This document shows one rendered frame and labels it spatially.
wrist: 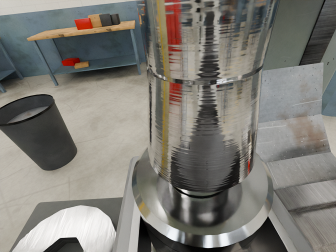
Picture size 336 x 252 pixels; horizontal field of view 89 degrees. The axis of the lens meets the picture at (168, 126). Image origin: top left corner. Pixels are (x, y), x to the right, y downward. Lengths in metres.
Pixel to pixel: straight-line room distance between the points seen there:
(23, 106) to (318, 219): 2.17
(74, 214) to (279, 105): 0.55
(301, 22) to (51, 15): 4.38
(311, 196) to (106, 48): 4.31
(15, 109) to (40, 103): 0.20
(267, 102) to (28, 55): 4.88
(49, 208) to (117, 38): 4.21
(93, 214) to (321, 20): 0.60
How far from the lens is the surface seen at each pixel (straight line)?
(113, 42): 4.39
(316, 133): 0.66
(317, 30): 0.61
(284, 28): 0.55
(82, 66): 4.02
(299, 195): 0.47
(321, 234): 0.44
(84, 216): 0.19
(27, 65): 5.17
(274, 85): 0.58
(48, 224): 0.21
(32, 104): 2.16
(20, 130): 1.79
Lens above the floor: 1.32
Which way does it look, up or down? 38 degrees down
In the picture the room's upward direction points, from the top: 6 degrees counter-clockwise
